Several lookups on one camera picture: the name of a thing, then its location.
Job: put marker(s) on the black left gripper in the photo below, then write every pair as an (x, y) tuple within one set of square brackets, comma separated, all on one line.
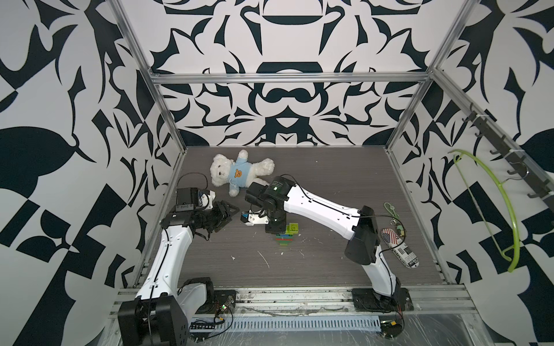
[(223, 213)]

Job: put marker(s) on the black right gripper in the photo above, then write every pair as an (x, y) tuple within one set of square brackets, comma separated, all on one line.
[(274, 227)]

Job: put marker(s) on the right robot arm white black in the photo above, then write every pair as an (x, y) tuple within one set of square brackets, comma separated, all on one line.
[(357, 226)]

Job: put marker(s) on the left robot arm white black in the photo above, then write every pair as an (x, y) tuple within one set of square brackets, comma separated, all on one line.
[(162, 310)]

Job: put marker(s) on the white teddy bear blue shirt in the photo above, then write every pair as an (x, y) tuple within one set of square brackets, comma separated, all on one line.
[(239, 173)]

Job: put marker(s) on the black connector box left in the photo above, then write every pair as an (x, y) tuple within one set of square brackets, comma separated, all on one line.
[(202, 326)]

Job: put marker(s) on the black connector box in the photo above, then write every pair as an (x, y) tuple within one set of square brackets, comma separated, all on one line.
[(202, 326), (390, 329)]

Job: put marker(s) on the black connector box right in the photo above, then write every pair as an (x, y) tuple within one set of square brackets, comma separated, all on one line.
[(390, 329)]

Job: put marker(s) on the green plastic hanger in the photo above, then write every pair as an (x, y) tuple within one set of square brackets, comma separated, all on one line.
[(493, 207)]

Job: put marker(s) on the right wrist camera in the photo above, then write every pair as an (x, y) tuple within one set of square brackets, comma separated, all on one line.
[(250, 218)]

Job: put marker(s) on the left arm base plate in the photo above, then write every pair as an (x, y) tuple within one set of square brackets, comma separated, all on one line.
[(217, 299)]

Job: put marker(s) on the green keychain with charm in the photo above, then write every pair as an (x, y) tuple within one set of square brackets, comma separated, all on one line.
[(395, 221)]

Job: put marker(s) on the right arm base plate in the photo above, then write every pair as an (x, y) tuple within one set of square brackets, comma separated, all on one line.
[(365, 299)]

